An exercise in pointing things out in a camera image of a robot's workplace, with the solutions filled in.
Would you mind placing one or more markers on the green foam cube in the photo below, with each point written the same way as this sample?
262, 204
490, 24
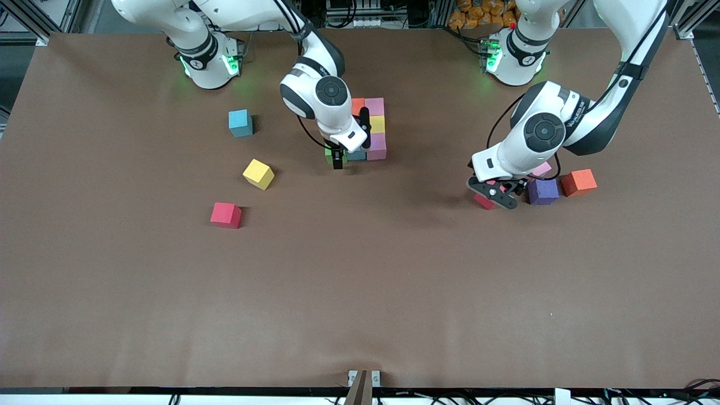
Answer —
328, 157

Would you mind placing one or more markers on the aluminium frame profile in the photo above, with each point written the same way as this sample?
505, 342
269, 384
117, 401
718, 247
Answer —
39, 17
689, 19

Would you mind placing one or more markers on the grey electronics box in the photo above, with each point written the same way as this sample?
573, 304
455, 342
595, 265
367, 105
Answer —
354, 11

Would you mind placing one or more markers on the bag of orange items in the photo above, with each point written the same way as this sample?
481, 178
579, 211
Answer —
478, 14

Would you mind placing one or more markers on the orange foam cube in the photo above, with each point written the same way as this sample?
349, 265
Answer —
578, 181
358, 106

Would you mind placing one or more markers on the red foam cube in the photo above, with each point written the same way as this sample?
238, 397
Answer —
225, 215
484, 201

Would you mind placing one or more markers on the purple foam cube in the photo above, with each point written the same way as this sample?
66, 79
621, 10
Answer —
543, 191

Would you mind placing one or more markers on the pink foam cube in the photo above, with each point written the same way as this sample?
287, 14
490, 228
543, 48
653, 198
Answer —
376, 106
543, 169
377, 147

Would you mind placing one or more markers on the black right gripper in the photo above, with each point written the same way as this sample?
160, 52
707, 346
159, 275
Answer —
337, 157

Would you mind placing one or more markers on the yellow foam cube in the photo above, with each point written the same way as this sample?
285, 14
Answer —
378, 124
258, 173

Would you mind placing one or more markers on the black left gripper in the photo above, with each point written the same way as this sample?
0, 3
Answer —
518, 183

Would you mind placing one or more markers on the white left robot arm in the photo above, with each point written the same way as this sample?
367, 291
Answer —
635, 22

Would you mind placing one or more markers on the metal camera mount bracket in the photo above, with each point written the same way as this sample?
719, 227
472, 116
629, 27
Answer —
363, 388

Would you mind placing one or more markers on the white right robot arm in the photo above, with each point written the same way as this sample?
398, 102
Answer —
197, 34

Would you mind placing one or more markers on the cyan foam cube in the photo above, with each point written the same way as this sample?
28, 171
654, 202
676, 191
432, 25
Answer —
240, 122
355, 156

